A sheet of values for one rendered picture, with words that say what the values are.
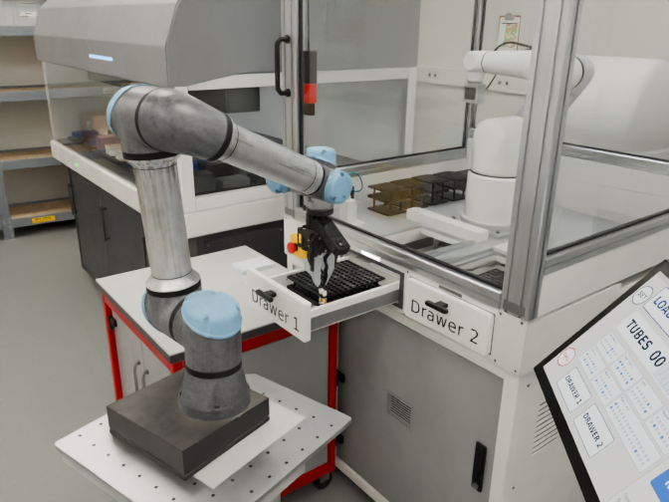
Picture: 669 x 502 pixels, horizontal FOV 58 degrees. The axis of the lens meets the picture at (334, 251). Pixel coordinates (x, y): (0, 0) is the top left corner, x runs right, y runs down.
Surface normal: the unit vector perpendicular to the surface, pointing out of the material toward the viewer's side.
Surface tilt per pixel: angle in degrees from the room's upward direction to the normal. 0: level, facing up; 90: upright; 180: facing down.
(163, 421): 3
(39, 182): 90
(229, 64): 90
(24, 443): 0
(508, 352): 90
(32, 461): 0
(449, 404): 90
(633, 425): 50
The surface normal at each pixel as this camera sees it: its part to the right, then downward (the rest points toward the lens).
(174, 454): -0.59, 0.28
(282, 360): 0.61, 0.29
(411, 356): -0.79, 0.20
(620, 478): -0.75, -0.64
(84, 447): 0.01, -0.94
